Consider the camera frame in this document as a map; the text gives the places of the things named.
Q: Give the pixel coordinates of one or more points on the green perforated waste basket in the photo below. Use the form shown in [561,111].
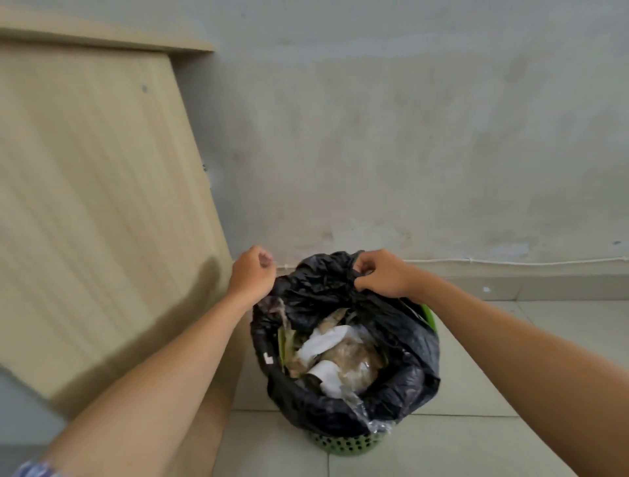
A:
[346,444]

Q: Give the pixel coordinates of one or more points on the patterned shirt sleeve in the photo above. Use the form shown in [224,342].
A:
[38,469]

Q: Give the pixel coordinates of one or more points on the person's left fingers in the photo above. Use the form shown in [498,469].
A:
[267,257]

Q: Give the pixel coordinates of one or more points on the person's right thumb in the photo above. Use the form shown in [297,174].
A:
[365,284]

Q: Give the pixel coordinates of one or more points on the person's left forearm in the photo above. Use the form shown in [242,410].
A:
[162,388]

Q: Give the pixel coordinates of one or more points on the crumpled brown paper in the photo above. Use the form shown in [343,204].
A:
[358,363]

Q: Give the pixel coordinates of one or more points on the light wooden desk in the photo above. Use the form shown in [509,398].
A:
[98,211]

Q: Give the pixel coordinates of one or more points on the crumpled white tissue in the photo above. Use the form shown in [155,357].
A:
[322,341]

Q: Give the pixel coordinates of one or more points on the person's right hand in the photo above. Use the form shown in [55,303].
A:
[388,275]

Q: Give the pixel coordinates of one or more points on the person's left hand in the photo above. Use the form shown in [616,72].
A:
[250,277]

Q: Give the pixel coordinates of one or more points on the green leaf scrap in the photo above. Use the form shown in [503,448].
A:
[286,344]

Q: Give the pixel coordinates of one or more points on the crumpled white paper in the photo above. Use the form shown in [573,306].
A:
[328,377]

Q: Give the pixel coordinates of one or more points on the person's right forearm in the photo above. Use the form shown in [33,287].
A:
[521,358]

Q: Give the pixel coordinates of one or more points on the clear plastic wrap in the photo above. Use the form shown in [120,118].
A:
[374,423]

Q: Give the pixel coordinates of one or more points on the black plastic trash bag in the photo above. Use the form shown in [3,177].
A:
[403,344]

